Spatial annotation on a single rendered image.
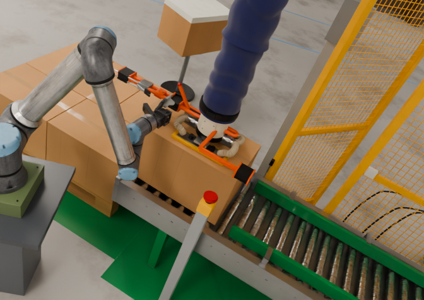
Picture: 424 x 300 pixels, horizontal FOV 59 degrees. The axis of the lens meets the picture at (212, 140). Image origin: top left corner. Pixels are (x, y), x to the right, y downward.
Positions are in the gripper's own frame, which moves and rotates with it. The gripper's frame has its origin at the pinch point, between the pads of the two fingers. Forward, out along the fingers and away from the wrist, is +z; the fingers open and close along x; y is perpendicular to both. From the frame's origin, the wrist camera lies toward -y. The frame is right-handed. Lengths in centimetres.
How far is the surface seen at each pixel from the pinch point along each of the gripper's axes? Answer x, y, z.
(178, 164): -29.2, 17.4, -5.9
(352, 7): 59, 55, 107
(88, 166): -73, -45, -8
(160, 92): -1.9, -12.0, 8.9
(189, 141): -14.9, 17.6, 0.1
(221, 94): 19.7, 25.5, 3.2
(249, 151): -18, 47, 24
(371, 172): -13, 115, 60
